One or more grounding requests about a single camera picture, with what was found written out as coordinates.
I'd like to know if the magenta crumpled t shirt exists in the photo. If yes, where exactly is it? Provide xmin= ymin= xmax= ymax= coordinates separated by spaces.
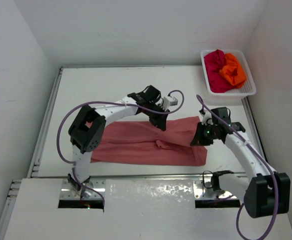
xmin=204 ymin=49 xmax=234 ymax=93

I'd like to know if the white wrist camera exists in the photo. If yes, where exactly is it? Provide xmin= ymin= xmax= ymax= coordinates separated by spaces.
xmin=162 ymin=96 xmax=178 ymax=110
xmin=200 ymin=110 xmax=213 ymax=126

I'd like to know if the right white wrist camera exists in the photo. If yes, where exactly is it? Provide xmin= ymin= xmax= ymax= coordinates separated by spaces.
xmin=200 ymin=110 xmax=213 ymax=126

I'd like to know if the metal base plate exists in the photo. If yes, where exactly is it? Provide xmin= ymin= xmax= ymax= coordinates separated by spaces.
xmin=193 ymin=178 xmax=237 ymax=201
xmin=59 ymin=178 xmax=106 ymax=201

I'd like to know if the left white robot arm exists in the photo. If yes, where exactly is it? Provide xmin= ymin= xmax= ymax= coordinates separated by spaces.
xmin=68 ymin=85 xmax=169 ymax=192

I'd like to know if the black thin cable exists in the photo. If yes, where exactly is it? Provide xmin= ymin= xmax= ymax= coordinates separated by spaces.
xmin=202 ymin=170 xmax=234 ymax=191

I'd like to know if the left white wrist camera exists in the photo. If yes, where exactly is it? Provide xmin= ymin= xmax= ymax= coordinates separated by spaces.
xmin=162 ymin=96 xmax=178 ymax=110

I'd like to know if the salmon pink t shirt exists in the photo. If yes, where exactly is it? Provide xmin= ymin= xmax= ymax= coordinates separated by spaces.
xmin=91 ymin=116 xmax=207 ymax=167

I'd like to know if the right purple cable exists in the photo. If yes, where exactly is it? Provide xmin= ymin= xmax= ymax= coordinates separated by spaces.
xmin=195 ymin=94 xmax=279 ymax=240

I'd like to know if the white plastic basket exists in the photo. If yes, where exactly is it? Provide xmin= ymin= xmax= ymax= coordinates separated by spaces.
xmin=201 ymin=49 xmax=256 ymax=98

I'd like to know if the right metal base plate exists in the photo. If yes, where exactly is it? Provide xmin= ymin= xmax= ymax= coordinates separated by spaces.
xmin=193 ymin=178 xmax=237 ymax=201

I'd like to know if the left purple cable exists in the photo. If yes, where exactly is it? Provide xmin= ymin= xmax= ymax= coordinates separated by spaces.
xmin=56 ymin=89 xmax=185 ymax=203

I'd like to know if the orange crumpled t shirt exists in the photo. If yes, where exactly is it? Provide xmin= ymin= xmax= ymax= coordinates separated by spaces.
xmin=219 ymin=53 xmax=247 ymax=89

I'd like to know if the purple cable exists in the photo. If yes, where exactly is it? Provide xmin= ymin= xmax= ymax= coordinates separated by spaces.
xmin=56 ymin=89 xmax=185 ymax=203
xmin=195 ymin=94 xmax=279 ymax=240

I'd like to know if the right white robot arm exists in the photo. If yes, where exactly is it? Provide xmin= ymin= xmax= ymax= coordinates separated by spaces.
xmin=190 ymin=107 xmax=290 ymax=219

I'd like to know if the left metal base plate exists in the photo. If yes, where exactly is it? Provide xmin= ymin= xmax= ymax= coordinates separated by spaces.
xmin=59 ymin=178 xmax=106 ymax=201

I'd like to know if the white foam front board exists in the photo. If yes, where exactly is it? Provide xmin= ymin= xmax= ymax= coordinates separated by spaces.
xmin=4 ymin=177 xmax=292 ymax=240

